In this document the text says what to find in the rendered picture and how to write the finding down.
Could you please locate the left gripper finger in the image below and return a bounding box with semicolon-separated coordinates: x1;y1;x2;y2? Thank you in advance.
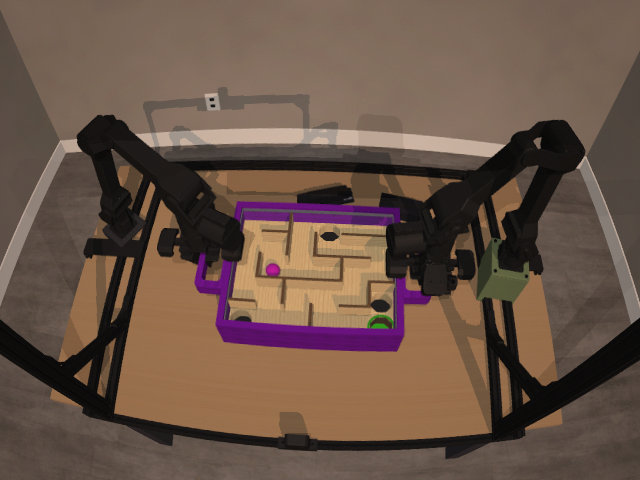
180;252;200;265
205;252;220;268

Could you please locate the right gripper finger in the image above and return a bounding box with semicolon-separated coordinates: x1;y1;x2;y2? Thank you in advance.
409;266;421;286

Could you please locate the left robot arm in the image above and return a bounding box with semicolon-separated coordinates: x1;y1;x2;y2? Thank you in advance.
77;115;240;249

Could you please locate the purple wooden maze board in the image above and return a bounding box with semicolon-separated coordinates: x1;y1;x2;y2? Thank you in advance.
194;201;431;352

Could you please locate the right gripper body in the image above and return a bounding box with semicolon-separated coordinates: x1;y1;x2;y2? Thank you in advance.
385;247;476;280

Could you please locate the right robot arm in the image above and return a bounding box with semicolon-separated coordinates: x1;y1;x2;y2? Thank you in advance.
386;120;585;296

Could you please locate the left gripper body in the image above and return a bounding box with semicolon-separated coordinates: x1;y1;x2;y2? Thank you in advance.
157;228;245;262

